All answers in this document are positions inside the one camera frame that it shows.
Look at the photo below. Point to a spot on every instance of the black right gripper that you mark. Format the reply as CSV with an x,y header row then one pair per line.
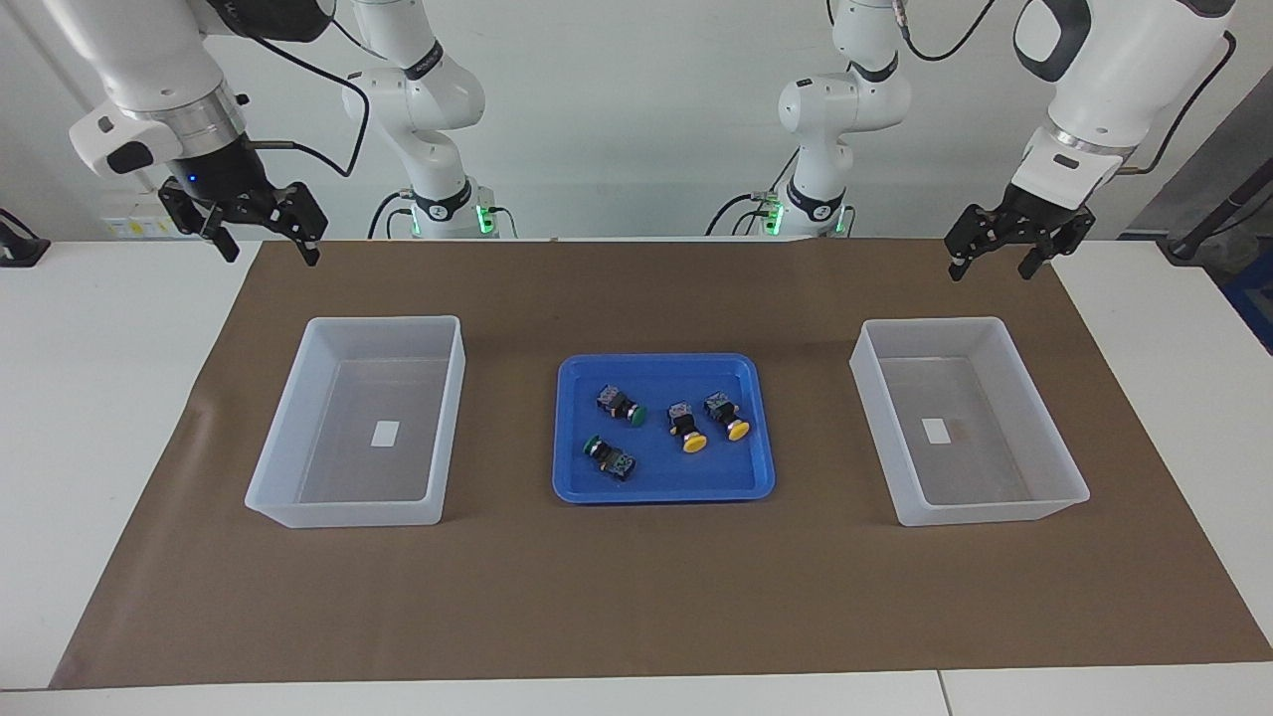
x,y
214,169

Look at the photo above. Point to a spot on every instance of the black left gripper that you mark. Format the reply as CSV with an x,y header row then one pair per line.
x,y
1044,214

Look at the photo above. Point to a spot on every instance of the yellow push button switch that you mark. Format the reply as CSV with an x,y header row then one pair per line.
x,y
721,408
684,423

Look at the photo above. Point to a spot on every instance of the green push button switch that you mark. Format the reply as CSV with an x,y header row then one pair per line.
x,y
617,402
609,457

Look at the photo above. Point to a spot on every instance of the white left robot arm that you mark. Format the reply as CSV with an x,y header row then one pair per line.
x,y
1124,60

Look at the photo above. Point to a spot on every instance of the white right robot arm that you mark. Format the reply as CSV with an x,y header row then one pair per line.
x,y
149,60

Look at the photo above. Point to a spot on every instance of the black metal stand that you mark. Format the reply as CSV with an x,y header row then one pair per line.
x,y
1203,234

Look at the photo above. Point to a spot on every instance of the translucent white plastic box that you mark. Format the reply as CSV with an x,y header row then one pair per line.
x,y
448,398
1044,438

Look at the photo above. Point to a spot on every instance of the white label sticker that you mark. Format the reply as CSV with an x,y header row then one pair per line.
x,y
935,431
385,434

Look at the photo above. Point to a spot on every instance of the black clamp device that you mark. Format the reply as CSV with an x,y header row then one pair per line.
x,y
20,244

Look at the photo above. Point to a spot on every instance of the grey partition panel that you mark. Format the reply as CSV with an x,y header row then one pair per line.
x,y
1223,149

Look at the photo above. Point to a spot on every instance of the blue crate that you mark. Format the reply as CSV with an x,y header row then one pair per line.
x,y
1253,298

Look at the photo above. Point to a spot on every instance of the blue plastic tray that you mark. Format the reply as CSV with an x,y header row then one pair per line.
x,y
656,477

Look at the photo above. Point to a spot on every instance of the brown paper table mat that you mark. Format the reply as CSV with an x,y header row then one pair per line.
x,y
636,597

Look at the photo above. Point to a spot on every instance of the white wall socket strip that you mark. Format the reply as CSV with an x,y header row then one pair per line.
x,y
159,214

